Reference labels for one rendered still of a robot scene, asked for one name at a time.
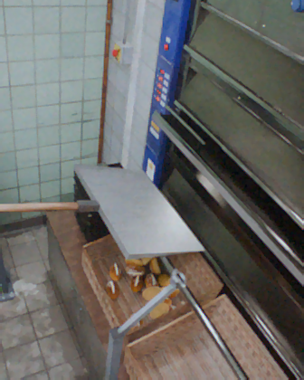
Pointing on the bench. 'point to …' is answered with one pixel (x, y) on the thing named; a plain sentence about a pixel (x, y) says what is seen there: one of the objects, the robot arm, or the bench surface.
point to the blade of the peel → (136, 213)
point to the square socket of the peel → (88, 206)
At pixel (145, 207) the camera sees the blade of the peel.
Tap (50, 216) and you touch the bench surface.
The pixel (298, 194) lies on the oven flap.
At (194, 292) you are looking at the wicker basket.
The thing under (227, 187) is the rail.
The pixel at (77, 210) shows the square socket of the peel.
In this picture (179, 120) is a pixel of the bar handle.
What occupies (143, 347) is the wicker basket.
